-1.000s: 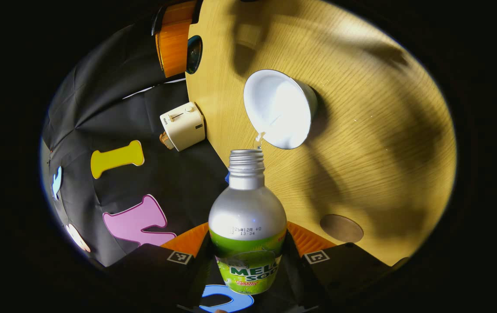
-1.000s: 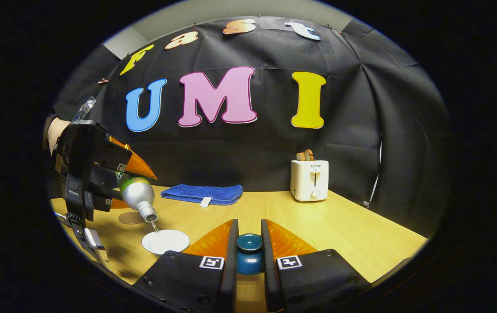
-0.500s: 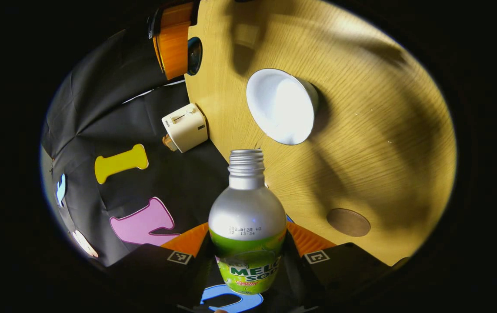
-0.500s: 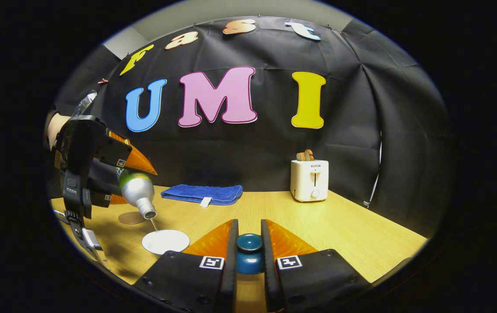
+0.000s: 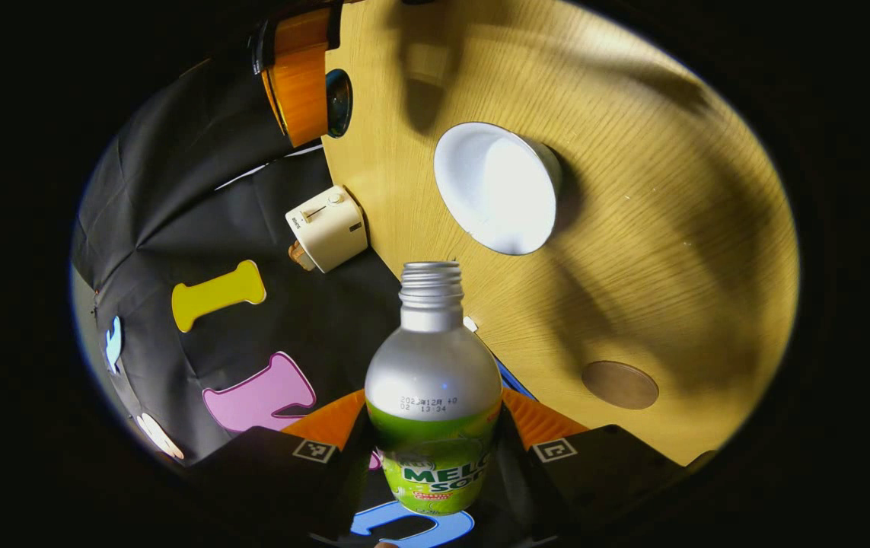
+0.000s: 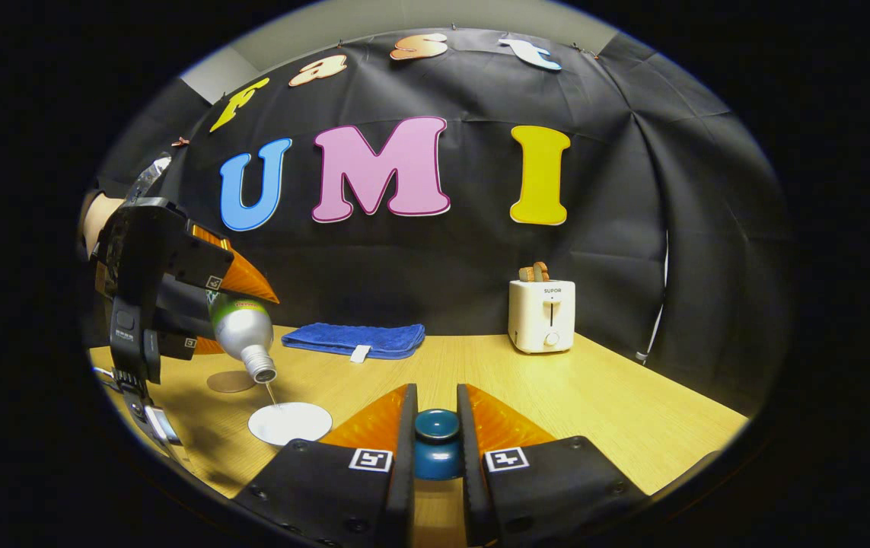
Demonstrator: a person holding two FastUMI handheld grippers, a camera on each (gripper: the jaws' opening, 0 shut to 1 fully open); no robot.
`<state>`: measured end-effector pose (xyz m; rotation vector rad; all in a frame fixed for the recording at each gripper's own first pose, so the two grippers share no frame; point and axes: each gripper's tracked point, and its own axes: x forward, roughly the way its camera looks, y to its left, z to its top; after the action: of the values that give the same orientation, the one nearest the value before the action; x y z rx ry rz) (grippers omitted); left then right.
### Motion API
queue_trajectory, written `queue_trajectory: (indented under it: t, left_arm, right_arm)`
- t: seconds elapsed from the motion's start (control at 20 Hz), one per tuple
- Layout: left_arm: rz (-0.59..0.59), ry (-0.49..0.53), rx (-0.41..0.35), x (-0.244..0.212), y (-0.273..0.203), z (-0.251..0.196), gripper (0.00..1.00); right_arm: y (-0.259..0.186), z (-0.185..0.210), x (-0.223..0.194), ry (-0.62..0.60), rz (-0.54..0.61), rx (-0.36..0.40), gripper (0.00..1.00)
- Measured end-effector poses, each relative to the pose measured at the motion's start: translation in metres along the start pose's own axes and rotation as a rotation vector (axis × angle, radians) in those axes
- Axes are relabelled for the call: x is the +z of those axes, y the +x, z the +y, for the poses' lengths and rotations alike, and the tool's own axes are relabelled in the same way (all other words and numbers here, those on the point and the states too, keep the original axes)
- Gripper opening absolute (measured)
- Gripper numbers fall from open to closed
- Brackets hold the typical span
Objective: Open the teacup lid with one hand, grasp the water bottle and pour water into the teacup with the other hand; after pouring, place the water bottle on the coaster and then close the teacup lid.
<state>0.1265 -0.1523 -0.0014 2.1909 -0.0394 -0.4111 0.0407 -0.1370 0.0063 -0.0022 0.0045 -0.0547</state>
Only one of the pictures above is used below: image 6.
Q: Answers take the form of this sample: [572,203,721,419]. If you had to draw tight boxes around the folded blue towel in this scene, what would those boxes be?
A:
[281,322,426,361]

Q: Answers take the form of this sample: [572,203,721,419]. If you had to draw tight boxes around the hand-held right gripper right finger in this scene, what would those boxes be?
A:
[456,383,649,548]

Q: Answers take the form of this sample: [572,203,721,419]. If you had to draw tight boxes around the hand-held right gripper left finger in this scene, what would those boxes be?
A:
[233,383,419,548]

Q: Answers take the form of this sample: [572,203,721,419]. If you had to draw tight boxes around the round brown coaster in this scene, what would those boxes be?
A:
[206,370,257,394]

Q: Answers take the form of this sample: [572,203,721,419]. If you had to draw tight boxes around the teal ceramic teacup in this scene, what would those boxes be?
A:
[247,401,333,447]

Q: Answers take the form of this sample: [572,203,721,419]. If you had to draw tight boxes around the green label silver water bottle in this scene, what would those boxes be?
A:
[208,293,278,384]

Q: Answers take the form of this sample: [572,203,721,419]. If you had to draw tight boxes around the black backdrop cloth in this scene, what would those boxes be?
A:
[84,29,793,408]

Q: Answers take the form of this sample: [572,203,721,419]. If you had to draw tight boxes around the white toaster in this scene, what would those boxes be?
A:
[508,279,577,355]

